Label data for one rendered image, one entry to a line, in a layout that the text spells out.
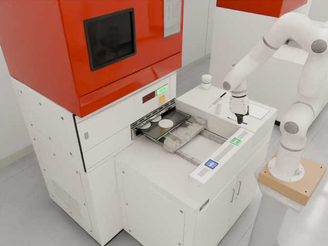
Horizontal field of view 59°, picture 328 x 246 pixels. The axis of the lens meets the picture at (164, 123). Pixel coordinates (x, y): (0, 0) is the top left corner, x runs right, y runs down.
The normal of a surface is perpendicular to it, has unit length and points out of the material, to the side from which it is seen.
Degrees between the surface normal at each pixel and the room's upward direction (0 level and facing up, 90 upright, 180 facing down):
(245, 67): 53
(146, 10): 90
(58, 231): 0
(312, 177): 3
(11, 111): 90
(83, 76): 90
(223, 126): 90
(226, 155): 0
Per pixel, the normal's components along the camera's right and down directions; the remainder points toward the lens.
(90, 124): 0.76, 0.37
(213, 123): -0.65, 0.43
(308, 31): -0.90, -0.22
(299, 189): -0.06, -0.81
